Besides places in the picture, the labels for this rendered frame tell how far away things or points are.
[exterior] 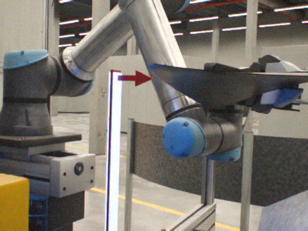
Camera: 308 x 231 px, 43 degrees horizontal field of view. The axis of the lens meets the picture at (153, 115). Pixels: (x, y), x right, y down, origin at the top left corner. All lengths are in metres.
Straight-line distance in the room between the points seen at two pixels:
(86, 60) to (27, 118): 0.22
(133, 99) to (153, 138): 8.36
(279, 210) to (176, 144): 0.25
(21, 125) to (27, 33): 1.53
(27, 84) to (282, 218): 0.75
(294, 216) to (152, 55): 0.41
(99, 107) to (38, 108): 6.16
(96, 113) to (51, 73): 6.14
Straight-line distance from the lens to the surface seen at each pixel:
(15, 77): 1.07
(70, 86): 1.15
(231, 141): 0.81
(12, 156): 1.08
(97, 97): 7.21
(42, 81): 1.09
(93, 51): 1.07
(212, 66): 0.64
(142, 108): 10.80
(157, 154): 2.67
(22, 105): 1.07
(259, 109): 0.64
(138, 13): 0.80
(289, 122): 6.88
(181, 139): 0.70
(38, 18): 2.64
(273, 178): 2.29
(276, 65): 0.62
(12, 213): 0.40
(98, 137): 7.27
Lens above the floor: 1.16
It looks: 3 degrees down
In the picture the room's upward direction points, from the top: 2 degrees clockwise
